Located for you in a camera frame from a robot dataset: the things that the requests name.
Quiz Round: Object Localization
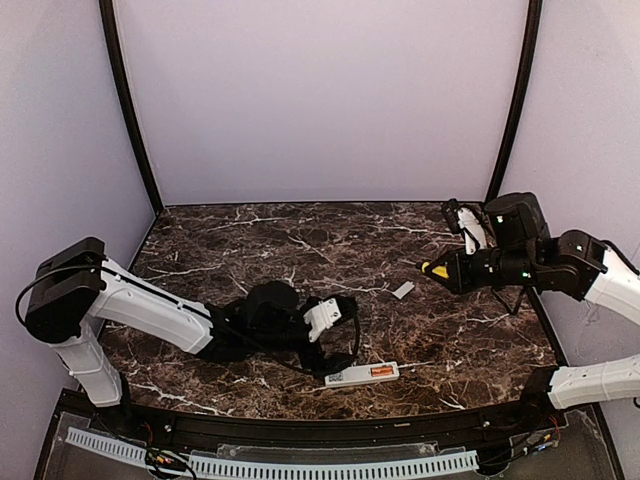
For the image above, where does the yellow handled screwdriver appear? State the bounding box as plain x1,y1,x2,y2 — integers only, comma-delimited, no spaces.
416,261,449,279

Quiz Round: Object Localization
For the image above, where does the white battery cover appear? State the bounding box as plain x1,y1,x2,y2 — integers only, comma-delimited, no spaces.
391,281,415,300

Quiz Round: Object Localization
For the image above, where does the white remote control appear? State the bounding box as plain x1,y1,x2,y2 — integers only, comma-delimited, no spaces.
324,362,400,388

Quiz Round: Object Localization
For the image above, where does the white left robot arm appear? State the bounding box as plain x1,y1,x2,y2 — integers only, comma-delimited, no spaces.
14,237,360,409

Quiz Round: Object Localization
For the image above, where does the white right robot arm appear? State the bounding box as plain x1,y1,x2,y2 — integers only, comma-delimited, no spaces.
417,192,639,414

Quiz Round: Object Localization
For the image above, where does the orange battery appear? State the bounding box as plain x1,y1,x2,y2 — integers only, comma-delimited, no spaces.
370,365,396,378

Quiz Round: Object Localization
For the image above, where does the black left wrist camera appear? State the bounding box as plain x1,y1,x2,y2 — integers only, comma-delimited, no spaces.
302,295,358,343

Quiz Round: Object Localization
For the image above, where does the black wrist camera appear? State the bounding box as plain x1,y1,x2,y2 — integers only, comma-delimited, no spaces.
302,295,358,343
441,198,489,255

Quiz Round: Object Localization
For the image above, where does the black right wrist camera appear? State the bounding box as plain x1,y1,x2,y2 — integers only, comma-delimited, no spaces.
441,198,489,255

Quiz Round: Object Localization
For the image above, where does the black right frame post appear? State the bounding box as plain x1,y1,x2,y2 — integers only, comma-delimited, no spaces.
484,0,543,203

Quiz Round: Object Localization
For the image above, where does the black frame post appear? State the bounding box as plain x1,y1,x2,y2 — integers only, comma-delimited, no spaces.
98,0,164,217
484,0,543,203

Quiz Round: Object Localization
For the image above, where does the black front table rail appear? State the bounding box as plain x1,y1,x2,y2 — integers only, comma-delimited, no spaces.
89,399,551,454

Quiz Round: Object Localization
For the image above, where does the white slotted cable duct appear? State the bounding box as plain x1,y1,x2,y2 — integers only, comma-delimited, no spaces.
65,427,479,479

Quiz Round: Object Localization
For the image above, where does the black left frame post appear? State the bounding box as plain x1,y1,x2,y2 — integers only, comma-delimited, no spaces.
98,0,164,217

